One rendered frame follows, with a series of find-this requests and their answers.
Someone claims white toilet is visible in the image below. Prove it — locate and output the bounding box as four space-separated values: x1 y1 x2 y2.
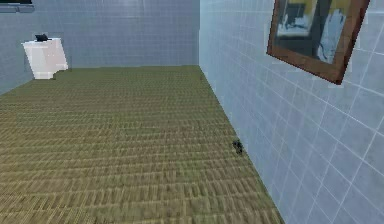
21 37 70 81

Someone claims brown framed picture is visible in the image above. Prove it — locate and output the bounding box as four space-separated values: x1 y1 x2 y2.
266 0 371 86

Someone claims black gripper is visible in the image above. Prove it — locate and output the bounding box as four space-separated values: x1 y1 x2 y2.
232 140 244 156

